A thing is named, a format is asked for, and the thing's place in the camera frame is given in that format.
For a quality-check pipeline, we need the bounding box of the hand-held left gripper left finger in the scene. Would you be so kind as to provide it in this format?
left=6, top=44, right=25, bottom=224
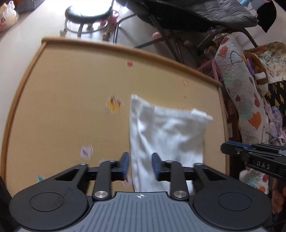
left=55, top=152, right=130, bottom=200

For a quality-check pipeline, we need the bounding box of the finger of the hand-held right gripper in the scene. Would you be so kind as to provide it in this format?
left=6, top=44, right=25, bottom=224
left=221, top=141, right=286, bottom=157

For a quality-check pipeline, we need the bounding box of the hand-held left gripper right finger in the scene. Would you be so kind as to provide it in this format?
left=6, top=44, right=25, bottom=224
left=151, top=152, right=226, bottom=200

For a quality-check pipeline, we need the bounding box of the white t-shirt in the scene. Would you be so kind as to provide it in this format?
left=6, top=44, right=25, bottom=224
left=130, top=94, right=213, bottom=194

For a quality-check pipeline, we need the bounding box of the person's right hand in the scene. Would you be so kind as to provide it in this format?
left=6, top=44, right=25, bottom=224
left=271, top=178, right=286, bottom=215

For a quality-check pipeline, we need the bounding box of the purple cloth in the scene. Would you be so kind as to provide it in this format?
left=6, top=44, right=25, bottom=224
left=264, top=105, right=286, bottom=146

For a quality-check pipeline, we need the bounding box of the heart pattern quilt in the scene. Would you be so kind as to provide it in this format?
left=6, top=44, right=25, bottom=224
left=212, top=33, right=277, bottom=194

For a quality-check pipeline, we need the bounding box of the group of cartoon stickers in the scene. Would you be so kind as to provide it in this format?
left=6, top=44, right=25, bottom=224
left=37, top=61, right=134, bottom=186

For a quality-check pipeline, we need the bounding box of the black pillow with gold trees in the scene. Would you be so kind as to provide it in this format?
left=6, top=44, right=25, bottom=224
left=265, top=80, right=286, bottom=112

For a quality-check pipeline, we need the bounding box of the brown and white plush toy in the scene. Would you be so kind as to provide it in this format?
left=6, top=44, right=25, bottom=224
left=246, top=52, right=268, bottom=96

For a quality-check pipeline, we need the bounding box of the pink child chair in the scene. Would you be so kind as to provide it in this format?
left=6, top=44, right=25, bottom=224
left=197, top=60, right=229, bottom=118

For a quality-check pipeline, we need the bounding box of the floral quilt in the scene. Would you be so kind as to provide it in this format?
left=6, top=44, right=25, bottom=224
left=246, top=42, right=286, bottom=82

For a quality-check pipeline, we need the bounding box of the dark wooden sofa armrest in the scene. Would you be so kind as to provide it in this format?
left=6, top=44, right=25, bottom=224
left=242, top=28, right=260, bottom=48

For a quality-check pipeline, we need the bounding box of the black folding lounge chair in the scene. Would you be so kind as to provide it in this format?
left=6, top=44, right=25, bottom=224
left=116, top=0, right=258, bottom=65

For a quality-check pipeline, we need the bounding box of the black hanging garment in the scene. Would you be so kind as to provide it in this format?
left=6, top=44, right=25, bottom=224
left=256, top=1, right=277, bottom=33

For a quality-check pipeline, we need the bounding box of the round black stool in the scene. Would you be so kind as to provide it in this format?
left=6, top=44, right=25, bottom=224
left=60, top=5, right=112, bottom=37

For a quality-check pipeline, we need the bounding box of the white plastic bag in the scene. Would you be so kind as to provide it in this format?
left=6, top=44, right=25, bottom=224
left=0, top=1, right=19, bottom=32

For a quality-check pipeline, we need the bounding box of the black wire rack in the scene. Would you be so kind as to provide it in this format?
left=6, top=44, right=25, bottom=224
left=17, top=0, right=43, bottom=12

